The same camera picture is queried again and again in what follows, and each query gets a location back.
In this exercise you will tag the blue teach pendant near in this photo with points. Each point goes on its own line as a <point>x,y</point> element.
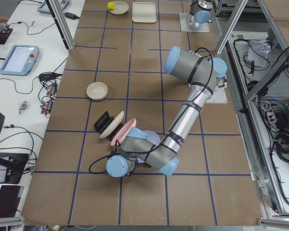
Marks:
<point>20,60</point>

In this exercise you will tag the aluminium frame post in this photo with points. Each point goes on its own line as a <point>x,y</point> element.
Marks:
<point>61,23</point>

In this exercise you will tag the black dish rack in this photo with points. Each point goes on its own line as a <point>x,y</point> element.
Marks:
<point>103,123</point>

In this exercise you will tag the black power adapter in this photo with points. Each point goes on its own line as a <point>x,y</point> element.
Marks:
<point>71,16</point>

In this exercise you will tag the yellow lemon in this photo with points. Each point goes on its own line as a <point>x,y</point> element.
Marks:
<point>111,5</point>

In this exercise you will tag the cream plate with lemon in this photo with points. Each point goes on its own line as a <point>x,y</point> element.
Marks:
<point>120,8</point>

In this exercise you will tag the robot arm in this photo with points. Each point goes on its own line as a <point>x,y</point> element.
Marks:
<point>200,12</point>
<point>202,74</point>

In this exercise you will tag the cream plate in rack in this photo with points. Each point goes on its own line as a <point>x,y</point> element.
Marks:
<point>117,120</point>

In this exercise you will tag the white rectangular tray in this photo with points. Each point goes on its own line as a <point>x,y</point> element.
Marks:
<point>144,12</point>

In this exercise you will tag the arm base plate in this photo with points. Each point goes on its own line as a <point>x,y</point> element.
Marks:
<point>218,97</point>
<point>185,26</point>

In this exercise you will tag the pink plate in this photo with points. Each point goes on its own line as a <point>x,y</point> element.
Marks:
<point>121,134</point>

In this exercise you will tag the light blue plate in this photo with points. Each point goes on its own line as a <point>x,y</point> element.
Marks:
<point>152,137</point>

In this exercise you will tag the cream bowl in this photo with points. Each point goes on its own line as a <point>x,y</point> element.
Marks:
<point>97,91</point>

